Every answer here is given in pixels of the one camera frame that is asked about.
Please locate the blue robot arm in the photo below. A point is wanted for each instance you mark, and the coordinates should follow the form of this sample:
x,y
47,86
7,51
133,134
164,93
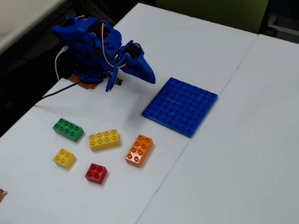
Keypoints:
x,y
87,45

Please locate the blue wrist camera mount plate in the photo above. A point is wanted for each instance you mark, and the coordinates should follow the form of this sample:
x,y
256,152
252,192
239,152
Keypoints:
x,y
112,80

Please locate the yellow 2x2 block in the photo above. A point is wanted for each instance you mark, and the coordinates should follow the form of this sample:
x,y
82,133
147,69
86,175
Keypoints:
x,y
64,158

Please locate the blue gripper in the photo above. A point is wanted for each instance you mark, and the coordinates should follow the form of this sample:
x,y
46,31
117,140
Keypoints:
x,y
140,65

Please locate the yellow 2x4 block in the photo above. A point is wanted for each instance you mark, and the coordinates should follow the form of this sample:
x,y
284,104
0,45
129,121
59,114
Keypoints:
x,y
104,140

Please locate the white background table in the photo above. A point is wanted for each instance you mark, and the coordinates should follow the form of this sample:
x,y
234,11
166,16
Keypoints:
x,y
14,21

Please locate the green 2x4 block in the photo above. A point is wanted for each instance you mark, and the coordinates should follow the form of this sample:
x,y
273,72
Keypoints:
x,y
68,129

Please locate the orange 2x4 block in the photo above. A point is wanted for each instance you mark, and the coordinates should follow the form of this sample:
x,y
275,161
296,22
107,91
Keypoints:
x,y
139,150

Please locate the grey metal shelf bracket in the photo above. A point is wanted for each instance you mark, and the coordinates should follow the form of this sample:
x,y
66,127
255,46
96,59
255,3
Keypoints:
x,y
285,29

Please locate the blue 8x8 baseplate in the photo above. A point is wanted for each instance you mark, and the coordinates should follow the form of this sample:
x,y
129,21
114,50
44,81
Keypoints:
x,y
180,107

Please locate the red 2x2 block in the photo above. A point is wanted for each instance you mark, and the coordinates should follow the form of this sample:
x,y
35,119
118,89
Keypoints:
x,y
96,173

